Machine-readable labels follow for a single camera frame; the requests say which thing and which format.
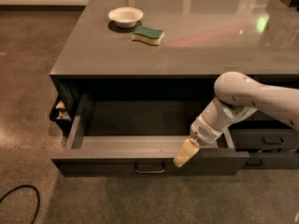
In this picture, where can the grey drawer cabinet frame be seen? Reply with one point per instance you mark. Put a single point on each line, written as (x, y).
(203, 39)

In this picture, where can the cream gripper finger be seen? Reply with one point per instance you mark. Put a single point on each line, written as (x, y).
(187, 150)

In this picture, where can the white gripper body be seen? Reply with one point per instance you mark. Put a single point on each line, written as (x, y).
(204, 132)

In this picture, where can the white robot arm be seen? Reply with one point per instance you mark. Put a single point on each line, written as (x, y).
(243, 199)

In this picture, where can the black bin with trash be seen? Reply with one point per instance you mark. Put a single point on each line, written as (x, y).
(60, 116)

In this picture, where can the green and yellow sponge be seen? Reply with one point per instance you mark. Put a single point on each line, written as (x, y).
(148, 35)

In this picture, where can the grey drawer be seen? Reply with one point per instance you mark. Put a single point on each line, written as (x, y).
(126, 138)
(265, 139)
(272, 161)

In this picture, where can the white paper bowl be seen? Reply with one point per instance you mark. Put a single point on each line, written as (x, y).
(125, 17)

